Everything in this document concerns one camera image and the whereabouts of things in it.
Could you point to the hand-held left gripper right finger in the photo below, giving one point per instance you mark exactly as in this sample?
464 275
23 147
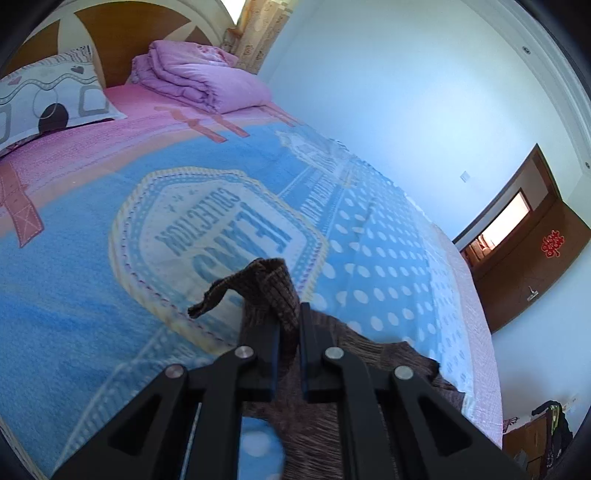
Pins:
304 364

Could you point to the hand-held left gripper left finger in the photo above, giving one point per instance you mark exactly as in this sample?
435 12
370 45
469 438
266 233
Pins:
275 364

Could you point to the brown knit garment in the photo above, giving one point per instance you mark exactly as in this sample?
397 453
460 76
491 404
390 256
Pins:
314 438

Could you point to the dark clothes pile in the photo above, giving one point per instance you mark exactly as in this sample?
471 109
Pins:
554 424

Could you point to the blue dotted printed blanket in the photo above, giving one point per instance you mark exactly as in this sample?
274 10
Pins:
92 300

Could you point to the wooden cabinet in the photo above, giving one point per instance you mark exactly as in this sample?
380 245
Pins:
526 443

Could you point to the brown wooden door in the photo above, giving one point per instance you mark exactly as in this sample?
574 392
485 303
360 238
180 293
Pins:
531 267

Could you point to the red door decoration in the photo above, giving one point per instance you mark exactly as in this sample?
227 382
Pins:
553 243

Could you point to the folded purple quilt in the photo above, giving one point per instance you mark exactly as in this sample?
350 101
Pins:
198 78

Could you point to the pink bed sheet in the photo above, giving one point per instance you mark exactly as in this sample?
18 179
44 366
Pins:
122 98

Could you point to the yellow patterned curtain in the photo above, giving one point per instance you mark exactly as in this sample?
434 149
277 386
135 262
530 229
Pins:
258 37

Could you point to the white patterned pillow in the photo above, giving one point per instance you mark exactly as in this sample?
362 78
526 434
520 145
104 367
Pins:
46 92

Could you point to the cream and wood headboard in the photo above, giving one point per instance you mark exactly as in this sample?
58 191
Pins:
124 27

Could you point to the brown door frame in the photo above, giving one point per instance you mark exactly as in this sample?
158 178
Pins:
517 184

